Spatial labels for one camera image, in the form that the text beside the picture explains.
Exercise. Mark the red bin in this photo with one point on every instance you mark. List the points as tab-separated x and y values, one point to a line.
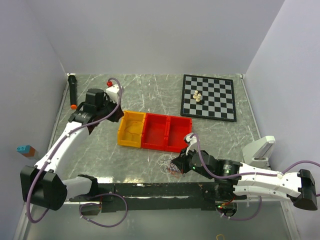
154	133
178	128

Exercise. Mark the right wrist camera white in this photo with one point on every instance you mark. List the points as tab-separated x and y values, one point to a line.
191	141

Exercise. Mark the yellow plastic bin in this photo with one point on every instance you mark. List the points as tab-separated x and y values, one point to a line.
131	129

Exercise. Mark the red bin right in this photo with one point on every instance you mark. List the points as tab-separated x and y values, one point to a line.
178	128

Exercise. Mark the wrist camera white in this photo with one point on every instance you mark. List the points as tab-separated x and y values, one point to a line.
113	92
191	141

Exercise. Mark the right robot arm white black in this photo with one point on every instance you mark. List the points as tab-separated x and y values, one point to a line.
235	179

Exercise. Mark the white stand device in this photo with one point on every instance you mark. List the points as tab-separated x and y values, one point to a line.
258	152

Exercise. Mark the black marker orange cap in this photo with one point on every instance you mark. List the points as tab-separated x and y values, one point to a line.
73	91

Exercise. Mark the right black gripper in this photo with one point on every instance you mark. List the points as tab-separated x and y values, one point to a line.
181	160

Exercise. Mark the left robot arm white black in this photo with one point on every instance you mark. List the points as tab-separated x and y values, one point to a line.
41	184

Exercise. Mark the blue orange toy block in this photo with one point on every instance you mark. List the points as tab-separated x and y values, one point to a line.
28	152

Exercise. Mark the white chess piece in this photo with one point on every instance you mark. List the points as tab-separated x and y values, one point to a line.
198	97
195	94

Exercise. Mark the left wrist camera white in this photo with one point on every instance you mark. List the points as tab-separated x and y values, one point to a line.
113	92

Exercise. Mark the aluminium rail frame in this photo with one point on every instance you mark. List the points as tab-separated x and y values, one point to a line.
182	215

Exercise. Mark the red bin middle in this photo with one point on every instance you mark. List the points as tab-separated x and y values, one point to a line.
154	133

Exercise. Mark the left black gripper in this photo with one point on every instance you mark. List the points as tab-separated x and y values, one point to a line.
117	114

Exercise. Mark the black white chessboard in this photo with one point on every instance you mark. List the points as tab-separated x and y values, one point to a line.
218	94

